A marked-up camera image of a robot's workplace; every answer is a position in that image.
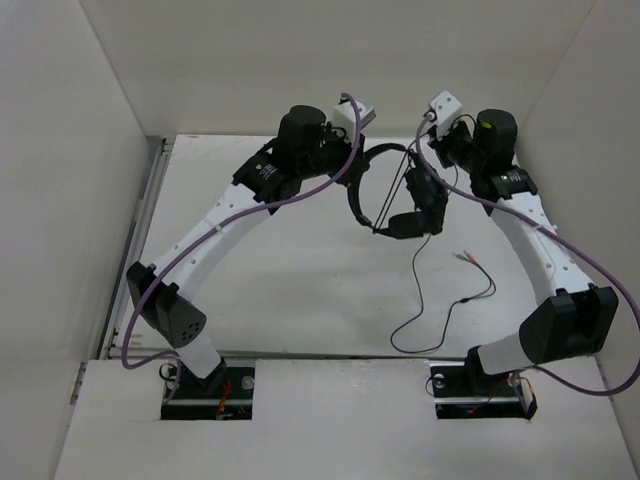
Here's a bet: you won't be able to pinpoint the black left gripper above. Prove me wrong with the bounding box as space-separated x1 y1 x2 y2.
299 121 371 188

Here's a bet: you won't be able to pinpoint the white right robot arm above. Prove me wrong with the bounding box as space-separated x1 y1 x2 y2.
425 107 619 394

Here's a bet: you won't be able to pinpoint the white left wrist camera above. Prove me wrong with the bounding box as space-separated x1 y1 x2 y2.
331 100 376 136

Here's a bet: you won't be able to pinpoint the black headphones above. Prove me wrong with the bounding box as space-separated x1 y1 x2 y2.
347 142 448 240

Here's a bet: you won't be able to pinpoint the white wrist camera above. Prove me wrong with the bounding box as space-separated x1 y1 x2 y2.
331 100 376 136
429 90 463 134

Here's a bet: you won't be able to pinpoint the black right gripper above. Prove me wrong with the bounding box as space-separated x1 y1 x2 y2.
429 116 486 175

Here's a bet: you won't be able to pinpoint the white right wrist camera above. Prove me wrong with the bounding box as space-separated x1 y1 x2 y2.
429 90 463 134

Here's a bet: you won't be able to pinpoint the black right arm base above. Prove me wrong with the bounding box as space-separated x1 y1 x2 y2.
425 361 538 420

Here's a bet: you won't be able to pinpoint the black headphone cable with plugs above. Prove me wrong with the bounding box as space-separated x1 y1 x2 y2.
372 149 497 354

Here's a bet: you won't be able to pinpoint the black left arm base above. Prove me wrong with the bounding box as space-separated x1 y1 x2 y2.
159 358 256 421

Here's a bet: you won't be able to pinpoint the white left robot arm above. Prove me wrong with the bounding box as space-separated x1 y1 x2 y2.
126 96 376 397

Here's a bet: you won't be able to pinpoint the aluminium table edge rail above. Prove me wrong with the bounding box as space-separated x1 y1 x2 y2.
92 136 173 360

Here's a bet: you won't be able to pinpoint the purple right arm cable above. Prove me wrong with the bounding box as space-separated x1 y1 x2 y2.
413 109 640 397

